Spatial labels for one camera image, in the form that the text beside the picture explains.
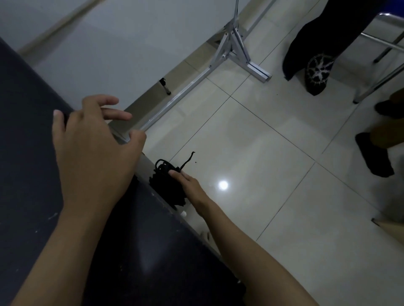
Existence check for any person's left hand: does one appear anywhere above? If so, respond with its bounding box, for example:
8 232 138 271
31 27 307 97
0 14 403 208
52 95 146 216

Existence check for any person's right hand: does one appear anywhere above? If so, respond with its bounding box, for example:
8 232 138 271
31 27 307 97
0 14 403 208
168 170 211 217

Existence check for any black cord bundle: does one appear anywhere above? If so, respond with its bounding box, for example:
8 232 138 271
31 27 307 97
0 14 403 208
149 151 197 211

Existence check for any person's right forearm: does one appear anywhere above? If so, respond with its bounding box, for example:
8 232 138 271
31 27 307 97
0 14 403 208
199 200 320 306

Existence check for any person's left forearm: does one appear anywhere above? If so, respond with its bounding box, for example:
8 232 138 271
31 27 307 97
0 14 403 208
9 206 114 306

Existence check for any white partition panel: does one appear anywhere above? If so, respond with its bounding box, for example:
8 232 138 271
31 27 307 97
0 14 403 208
0 0 240 115

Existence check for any black cloth cover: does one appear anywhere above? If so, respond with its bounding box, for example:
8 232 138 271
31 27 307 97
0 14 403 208
282 0 387 82

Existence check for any cardboard box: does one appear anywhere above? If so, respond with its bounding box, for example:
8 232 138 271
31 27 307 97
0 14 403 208
371 218 404 245

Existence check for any aluminium frame stand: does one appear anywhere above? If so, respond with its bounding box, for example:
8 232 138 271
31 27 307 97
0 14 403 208
138 0 279 133

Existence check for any silver metal tube frame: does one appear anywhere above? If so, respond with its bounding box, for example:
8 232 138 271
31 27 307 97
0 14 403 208
353 13 404 104

